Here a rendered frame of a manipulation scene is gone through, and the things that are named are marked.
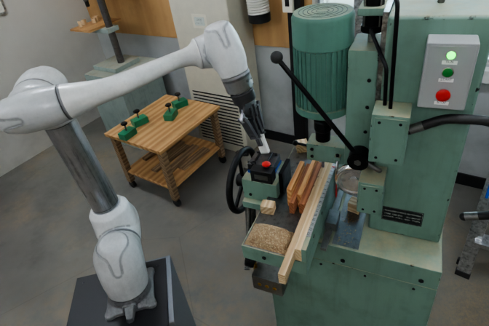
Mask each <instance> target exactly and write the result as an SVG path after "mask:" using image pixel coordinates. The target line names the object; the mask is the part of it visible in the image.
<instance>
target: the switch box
mask: <svg viewBox="0 0 489 326"><path fill-rule="evenodd" d="M451 50H453V51H455V52H456V57H455V58H454V59H452V61H458V63H457V65H445V64H442V61H443V60H448V59H447V58H446V54H447V52H449V51H451ZM479 50H480V40H479V36H478V35H458V34H429V35H428V37H427V42H426V50H425V55H424V64H423V68H422V73H421V82H420V87H419V91H418V102H417V106H418V107H425V108H442V109H451V110H460V111H463V110H464V109H465V105H466V100H467V97H468V94H469V88H470V85H471V82H472V77H473V73H474V68H475V65H476V62H477V56H478V53H479ZM447 67H450V68H452V69H453V70H454V74H453V75H452V76H451V77H448V78H446V77H444V76H442V70H443V69H444V68H447ZM439 78H442V79H454V80H453V82H440V81H438V80H439ZM439 90H448V91H449V92H450V99H449V100H447V101H445V102H449V103H448V106H446V105H437V104H434V102H435V101H438V100H437V99H436V93H437V92H438V91H439Z"/></svg>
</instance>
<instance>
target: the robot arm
mask: <svg viewBox="0 0 489 326"><path fill-rule="evenodd" d="M188 66H196V67H198V68H200V69H206V68H214V70H215V71H216V72H217V73H218V74H219V76H220V78H221V81H222V82H223V85H224V87H225V89H226V92H227V94H229V95H231V99H232V101H233V103H234V105H236V106H238V107H239V112H240V114H241V116H240V118H238V122H239V123H240V124H241V125H242V126H243V128H244V130H245V131H246V133H247V134H248V136H249V138H250V139H251V140H255V141H256V143H257V144H258V147H259V150H260V152H261V154H268V153H269V152H270V150H269V146H268V144H267V142H266V139H265V136H264V133H266V131H263V130H264V129H265V124H264V121H263V115H262V112H261V104H260V101H259V100H255V97H256V94H255V91H254V89H253V84H254V83H253V79H252V77H251V75H250V70H249V68H248V66H247V57H246V54H245V50H244V47H243V45H242V42H241V40H240V38H239V35H238V33H237V32H236V30H235V29H234V27H233V26H232V24H230V22H229V21H227V20H220V21H217V22H214V23H212V24H210V25H208V26H207V27H206V28H205V29H204V33H203V34H202V35H200V36H198V37H196V38H193V39H192V40H191V43H190V44H189V45H188V46H187V47H185V48H183V49H180V50H178V51H176V52H173V53H170V54H168V55H165V56H163V57H160V58H157V59H155V60H152V61H150V62H147V63H144V64H142V65H139V66H137V67H134V68H131V69H130V70H127V71H124V72H121V73H118V74H115V75H113V76H109V77H106V78H102V79H96V80H91V81H81V82H74V83H68V80H67V78H65V76H64V75H63V74H62V73H61V72H59V70H57V69H55V68H52V67H49V66H39V67H35V68H31V69H28V70H27V71H26V72H25V73H24V74H22V76H21V77H20V78H19V79H18V80H17V82H16V83H15V85H14V88H13V91H11V92H10V94H9V95H8V98H5V99H3V100H1V101H0V130H1V131H2V132H5V133H7V134H28V133H32V132H38V131H41V130H45V131H46V133H47V134H48V136H49V138H50V140H51V141H52V143H53V145H54V146H55V148H56V150H57V152H58V153H59V155H60V157H61V158H62V160H63V161H64V163H65V165H66V167H67V168H68V170H69V172H70V173H71V175H72V177H73V179H74V180H75V181H76V184H77V185H78V187H79V188H80V190H81V192H82V193H83V195H84V197H85V199H86V200H87V202H88V204H89V205H90V207H91V208H92V209H91V210H90V215H89V218H90V222H91V224H92V227H93V229H94V231H95V235H96V237H97V239H98V243H97V244H96V246H95V249H94V253H93V264H94V267H95V271H96V274H97V276H98V279H99V281H100V283H101V285H102V287H103V289H104V290H105V292H106V294H107V296H108V302H107V310H106V313H105V318H106V321H111V320H113V319H115V318H117V317H120V316H123V315H125V316H126V320H127V323H132V322H134V320H135V312H136V311H140V310H144V309H153V308H155V307H156V305H157V302H156V299H155V295H154V273H155V271H154V268H153V267H149V268H146V263H145V258H144V254H143V248H142V244H141V228H140V219H139V215H138V211H137V210H136V209H135V207H134V206H133V205H132V204H131V203H130V202H129V201H128V200H127V199H126V198H125V197H124V196H120V195H116V192H115V191H114V189H113V187H112V185H111V183H110V181H109V179H108V178H107V176H106V174H105V172H104V170H103V168H102V166H101V164H100V162H99V161H98V158H97V157H96V155H95V152H94V151H93V150H92V147H91V145H90V143H89V141H88V139H87V137H86V135H85V134H84V132H83V130H82V128H81V126H80V124H79V122H78V121H77V119H76V117H78V116H80V115H82V114H84V113H86V112H88V111H90V110H92V109H94V108H96V107H98V106H101V105H102V104H104V103H107V102H109V101H111V100H114V99H116V98H119V97H121V96H123V95H126V94H128V93H130V92H132V91H134V90H136V89H138V88H140V87H142V86H144V85H146V84H148V83H150V82H152V81H154V80H156V79H158V78H160V77H162V76H164V75H166V74H168V73H170V72H173V71H175V70H178V69H180V68H185V67H188ZM256 107H257V108H256Z"/></svg>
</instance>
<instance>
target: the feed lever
mask: <svg viewBox="0 0 489 326"><path fill-rule="evenodd" d="M270 59H271V61H272V63H275V64H279V65H280V66H281V67H282V69H283V70H284V71H285V73H286V74H287V75H288V76H289V77H290V78H291V79H292V81H293V82H294V83H295V85H296V86H297V87H298V88H299V90H300V91H301V92H302V93H303V94H304V95H305V96H306V98H307V99H308V100H309V102H310V103H311V104H312V105H313V107H315V108H316V110H317V111H318V112H319V114H320V115H321V116H322V118H323V119H324V120H325V121H326V122H327V123H328V124H329V126H330V127H331V128H332V129H333V131H334V132H335V133H336V135H337V136H338V137H339V138H340V139H341V140H342V142H343V143H344V144H345V145H346V147H347V148H348V149H349V150H350V152H349V156H348V159H347V163H348V166H350V168H352V169H353V170H364V169H366V168H367V167H369V168H371V169H372V170H374V171H376V172H377V173H382V169H381V168H380V167H378V166H376V165H375V164H373V163H372V162H369V161H368V153H369V149H368V148H366V147H364V146H354V147H353V146H352V145H351V144H350V142H349V141H348V140H347V139H346V138H345V137H344V135H343V134H342V133H341V131H340V130H339V129H338V128H337V127H336V126H335V124H334V123H333V122H332V121H331V119H330V118H329V117H328V115H327V114H326V113H325V112H324V111H323V110H322V108H321V107H320V106H319V104H318V103H317V102H316V101H315V99H313V97H312V96H311V95H310V94H309V92H308V91H307V90H306V88H305V87H304V86H303V85H302V84H301V83H300V82H299V80H298V79H297V78H296V76H295V75H294V74H293V72H292V71H291V70H290V69H289V68H288V67H287V66H286V64H285V63H284V62H283V55H282V53H281V52H280V51H274V52H272V53H271V56H270Z"/></svg>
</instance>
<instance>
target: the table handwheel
mask: <svg viewBox="0 0 489 326"><path fill-rule="evenodd" d="M246 153H249V154H250V156H251V158H252V157H253V155H254V153H255V150H254V149H253V148H252V147H250V146H245V147H242V148H241V149H239V150H238V152H237V153H236V155H235V156H234V158H233V160H232V162H231V165H230V167H229V171H228V176H227V180H226V201H227V205H228V208H229V209H230V211H232V212H233V213H234V214H241V213H243V212H244V211H245V207H243V204H242V205H241V206H240V207H238V205H239V200H240V197H241V195H242V190H243V186H242V178H243V176H244V170H243V167H242V160H241V158H242V157H243V156H244V155H245V154H246ZM238 165H239V174H238V175H237V176H236V184H237V186H239V190H238V194H237V197H236V201H235V204H234V198H233V184H234V176H235V173H236V169H237V166H238Z"/></svg>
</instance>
